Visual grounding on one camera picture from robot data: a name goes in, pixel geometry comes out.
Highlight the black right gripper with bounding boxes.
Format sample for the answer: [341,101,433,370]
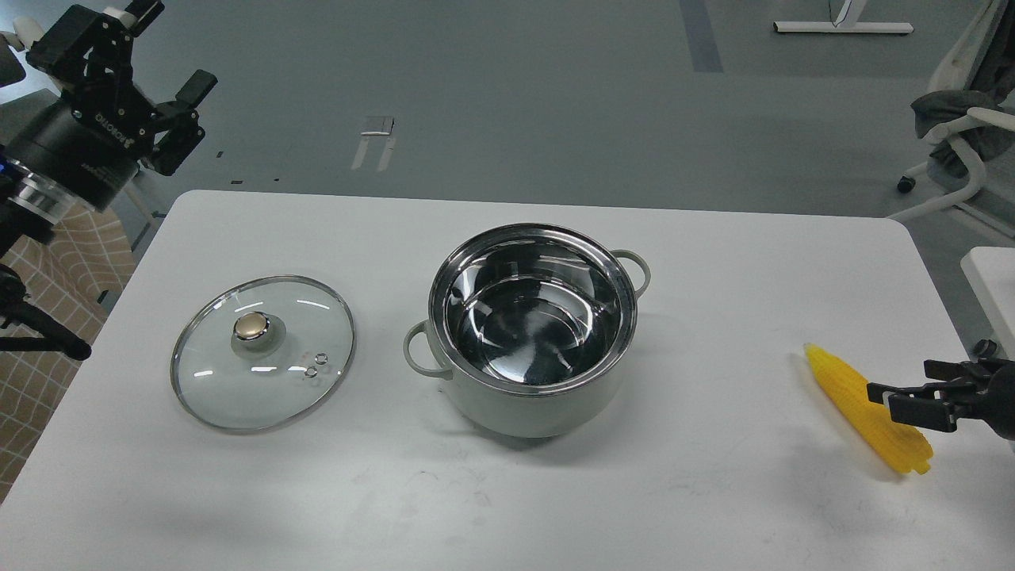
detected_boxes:
[867,358,1014,441]

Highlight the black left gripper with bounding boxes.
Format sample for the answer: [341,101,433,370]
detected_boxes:
[6,1,218,210]

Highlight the yellow toy corn cob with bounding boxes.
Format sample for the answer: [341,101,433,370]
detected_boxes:
[802,343,934,474]

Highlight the glass pot lid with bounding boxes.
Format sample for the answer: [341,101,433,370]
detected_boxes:
[170,275,358,434]

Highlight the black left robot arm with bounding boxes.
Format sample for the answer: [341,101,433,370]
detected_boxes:
[2,1,217,361]

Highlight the grey-green cooking pot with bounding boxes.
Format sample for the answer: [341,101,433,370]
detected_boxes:
[402,223,652,439]

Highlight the white side table corner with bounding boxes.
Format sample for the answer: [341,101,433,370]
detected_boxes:
[960,247,1014,360]

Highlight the grey office chair left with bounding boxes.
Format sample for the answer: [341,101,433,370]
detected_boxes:
[2,16,166,232]

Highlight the beige checkered cloth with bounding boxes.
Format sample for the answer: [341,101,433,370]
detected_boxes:
[1,206,136,496]

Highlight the white chair with grey cloth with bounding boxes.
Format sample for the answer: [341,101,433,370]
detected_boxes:
[889,1,1013,238]

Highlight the white desk foot bar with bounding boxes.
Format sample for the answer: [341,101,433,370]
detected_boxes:
[772,1,914,35]

